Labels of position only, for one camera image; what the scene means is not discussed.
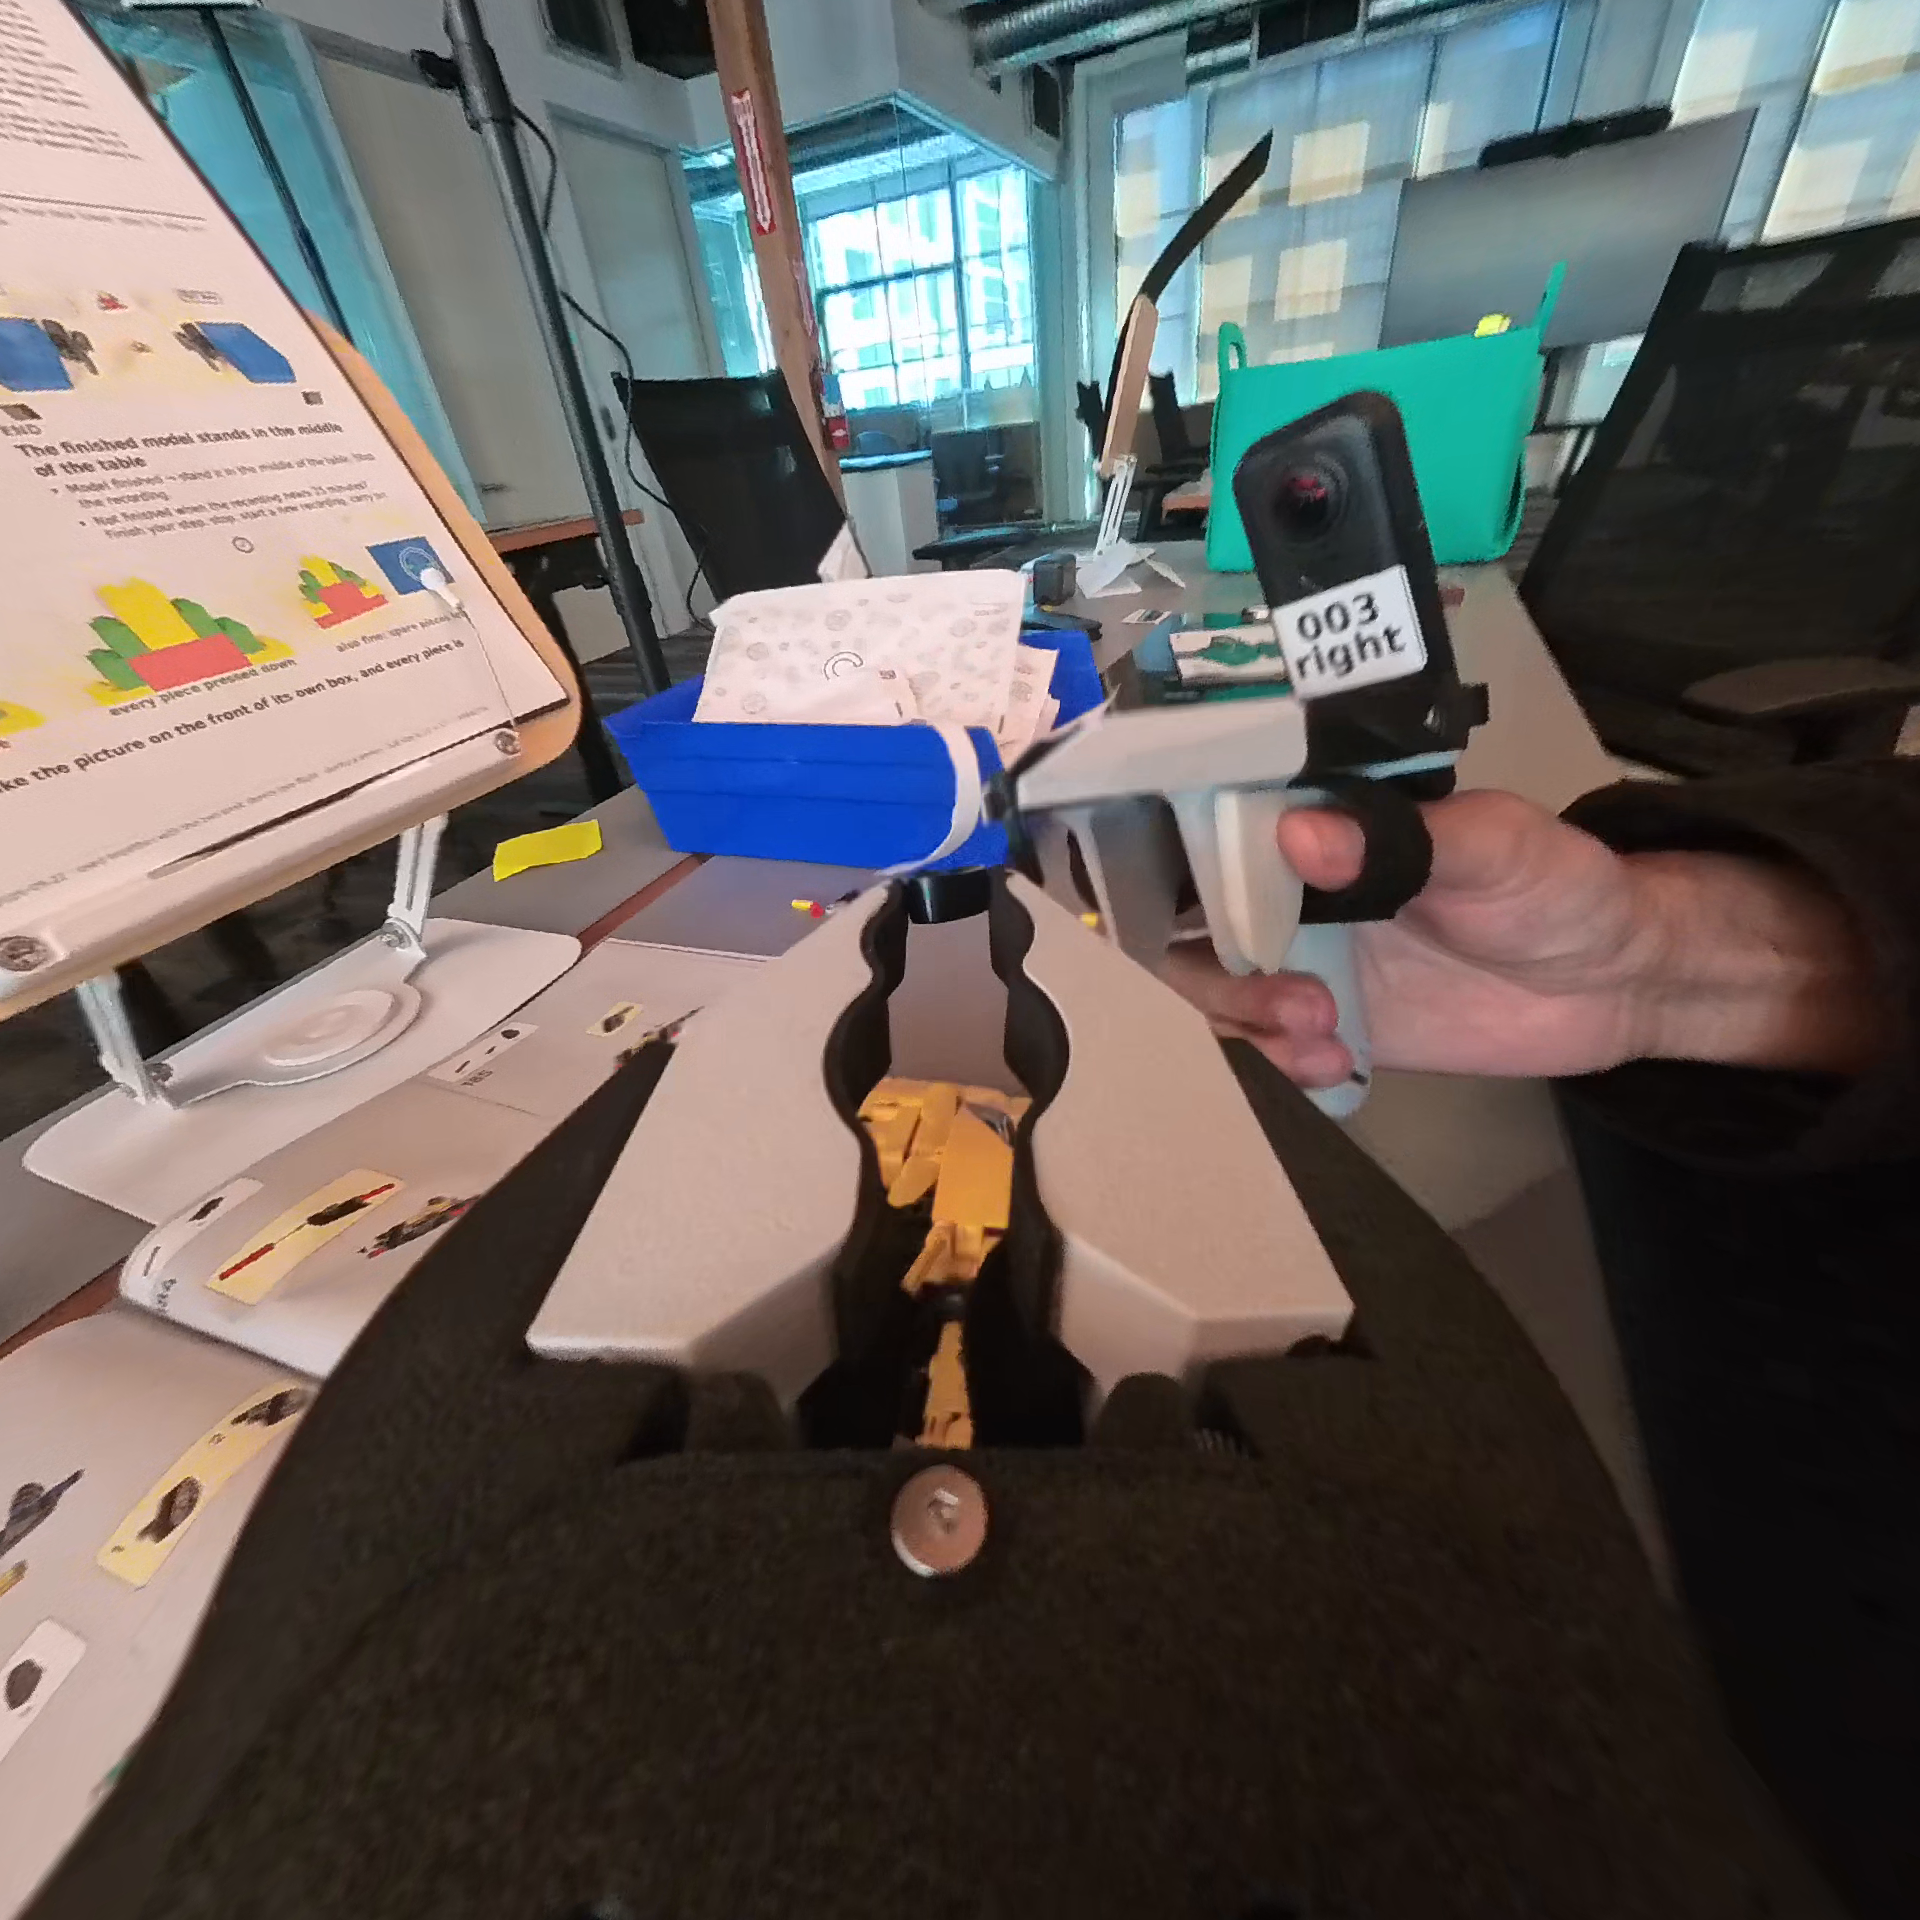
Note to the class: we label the person's torso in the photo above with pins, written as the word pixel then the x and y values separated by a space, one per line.
pixel 1770 1424

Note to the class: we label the large grey display panel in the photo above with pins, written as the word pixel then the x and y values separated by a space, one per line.
pixel 1560 240

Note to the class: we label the printed paper sheets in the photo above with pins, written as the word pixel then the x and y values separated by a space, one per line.
pixel 1027 690

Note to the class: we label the small black cube device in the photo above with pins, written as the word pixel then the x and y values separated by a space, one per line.
pixel 1057 577

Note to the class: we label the wooden board document stand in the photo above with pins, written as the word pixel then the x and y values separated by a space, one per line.
pixel 301 1021
pixel 1128 376

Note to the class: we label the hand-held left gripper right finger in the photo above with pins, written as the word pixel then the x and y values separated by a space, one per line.
pixel 1184 1201

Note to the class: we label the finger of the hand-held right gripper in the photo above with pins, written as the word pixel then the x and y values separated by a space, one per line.
pixel 1184 751
pixel 1133 879

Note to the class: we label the wooden post with red sign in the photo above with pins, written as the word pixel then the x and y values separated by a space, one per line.
pixel 763 224

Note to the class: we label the white tape strip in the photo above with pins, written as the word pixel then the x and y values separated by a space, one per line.
pixel 960 796

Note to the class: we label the printed instruction sheet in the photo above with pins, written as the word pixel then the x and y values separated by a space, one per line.
pixel 224 452

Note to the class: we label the grey desk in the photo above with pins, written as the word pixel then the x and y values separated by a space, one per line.
pixel 1440 1141

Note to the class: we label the blue storage bin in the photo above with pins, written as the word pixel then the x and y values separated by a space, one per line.
pixel 781 780

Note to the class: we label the person's right forearm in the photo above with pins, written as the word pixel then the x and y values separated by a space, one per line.
pixel 1799 839

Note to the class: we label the yellow brick toy car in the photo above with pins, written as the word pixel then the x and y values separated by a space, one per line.
pixel 960 1172

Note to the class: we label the black tripod pole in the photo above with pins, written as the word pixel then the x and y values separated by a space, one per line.
pixel 557 345

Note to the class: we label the small black round brick piece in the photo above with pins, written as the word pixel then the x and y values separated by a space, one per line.
pixel 945 902

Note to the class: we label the patterned white paper bag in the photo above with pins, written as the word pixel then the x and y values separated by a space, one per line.
pixel 840 645

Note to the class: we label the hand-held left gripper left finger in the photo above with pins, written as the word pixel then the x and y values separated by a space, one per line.
pixel 704 1201

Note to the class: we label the black mesh chair back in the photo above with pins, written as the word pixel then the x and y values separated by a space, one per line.
pixel 1725 494

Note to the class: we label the scattered small brick pins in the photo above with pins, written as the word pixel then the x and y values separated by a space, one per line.
pixel 810 909

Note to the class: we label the yellow tape piece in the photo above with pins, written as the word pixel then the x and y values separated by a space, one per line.
pixel 546 850

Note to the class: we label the dark green cutting mat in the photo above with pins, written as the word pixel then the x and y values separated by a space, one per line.
pixel 1147 668

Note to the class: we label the person's right hand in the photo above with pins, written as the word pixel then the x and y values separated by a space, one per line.
pixel 1575 974

